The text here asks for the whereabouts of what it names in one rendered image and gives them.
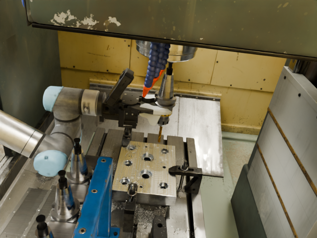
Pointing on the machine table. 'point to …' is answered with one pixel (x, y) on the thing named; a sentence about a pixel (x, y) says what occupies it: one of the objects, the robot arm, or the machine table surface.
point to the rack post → (104, 225)
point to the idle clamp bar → (159, 227)
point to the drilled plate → (146, 191)
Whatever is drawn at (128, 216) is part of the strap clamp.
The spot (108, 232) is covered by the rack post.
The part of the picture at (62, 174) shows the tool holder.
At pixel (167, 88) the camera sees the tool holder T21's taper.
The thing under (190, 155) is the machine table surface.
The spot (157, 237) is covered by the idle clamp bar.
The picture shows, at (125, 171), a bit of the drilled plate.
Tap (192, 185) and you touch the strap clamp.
